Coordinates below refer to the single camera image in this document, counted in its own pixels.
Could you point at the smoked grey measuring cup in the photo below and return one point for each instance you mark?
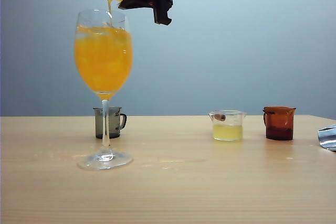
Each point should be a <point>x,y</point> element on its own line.
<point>115,129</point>

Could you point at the clear measuring cup yellow juice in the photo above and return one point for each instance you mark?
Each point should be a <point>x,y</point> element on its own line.
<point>228,133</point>

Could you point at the amber brown measuring cup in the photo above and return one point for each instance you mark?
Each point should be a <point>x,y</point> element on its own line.
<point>279,127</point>

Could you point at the clear stemmed wine glass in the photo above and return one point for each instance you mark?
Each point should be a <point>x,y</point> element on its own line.
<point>102,72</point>

